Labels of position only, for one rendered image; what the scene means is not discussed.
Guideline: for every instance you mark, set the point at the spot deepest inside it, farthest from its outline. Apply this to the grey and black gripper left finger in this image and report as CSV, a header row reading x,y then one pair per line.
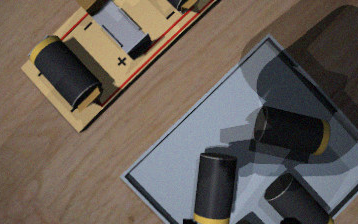
x,y
188,221

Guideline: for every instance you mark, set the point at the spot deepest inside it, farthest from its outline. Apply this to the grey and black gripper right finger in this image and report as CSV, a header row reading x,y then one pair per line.
x,y
291,220

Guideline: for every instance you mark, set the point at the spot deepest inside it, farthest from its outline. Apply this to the black battery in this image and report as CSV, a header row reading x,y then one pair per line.
x,y
63,69
215,186
290,199
243,222
292,130
177,3

